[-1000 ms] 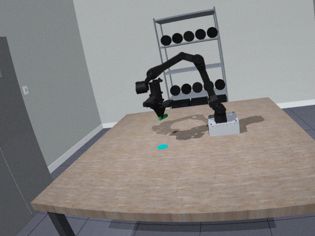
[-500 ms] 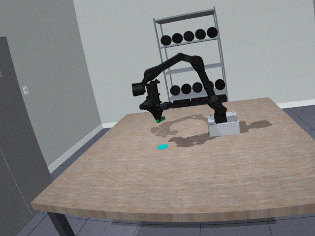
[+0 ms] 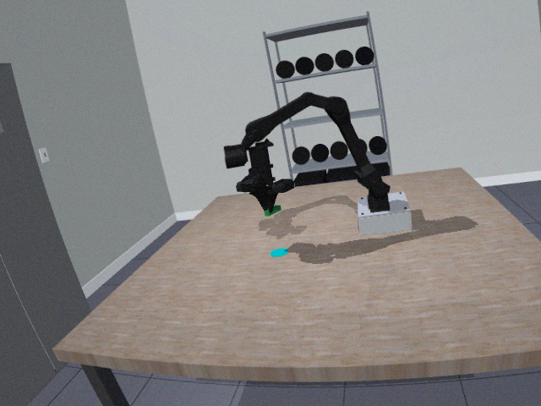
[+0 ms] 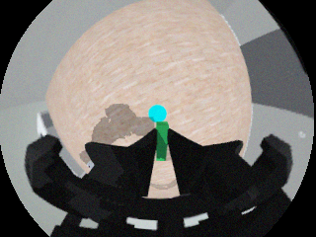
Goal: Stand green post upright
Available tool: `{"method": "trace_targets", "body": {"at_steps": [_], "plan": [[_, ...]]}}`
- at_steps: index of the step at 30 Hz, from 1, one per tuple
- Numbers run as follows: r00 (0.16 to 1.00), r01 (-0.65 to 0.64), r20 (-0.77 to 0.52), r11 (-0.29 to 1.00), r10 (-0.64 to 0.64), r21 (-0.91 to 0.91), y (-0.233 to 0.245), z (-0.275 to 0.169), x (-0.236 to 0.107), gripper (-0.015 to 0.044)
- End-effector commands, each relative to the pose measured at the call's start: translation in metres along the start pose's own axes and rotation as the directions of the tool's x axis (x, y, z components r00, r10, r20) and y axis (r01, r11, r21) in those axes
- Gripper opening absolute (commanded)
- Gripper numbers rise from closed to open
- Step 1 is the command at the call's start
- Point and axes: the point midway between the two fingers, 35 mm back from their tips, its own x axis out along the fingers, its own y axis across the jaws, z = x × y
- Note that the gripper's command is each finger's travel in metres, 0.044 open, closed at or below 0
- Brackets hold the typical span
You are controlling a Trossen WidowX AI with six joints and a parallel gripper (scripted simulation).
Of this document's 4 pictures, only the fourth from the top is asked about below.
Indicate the green rectangular post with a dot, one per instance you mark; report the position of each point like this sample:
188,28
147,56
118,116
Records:
163,129

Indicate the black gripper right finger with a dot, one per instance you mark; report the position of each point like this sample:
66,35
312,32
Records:
190,159

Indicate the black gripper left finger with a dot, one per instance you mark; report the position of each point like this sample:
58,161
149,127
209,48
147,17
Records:
137,158

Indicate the cyan circle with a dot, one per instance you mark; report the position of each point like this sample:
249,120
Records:
157,113

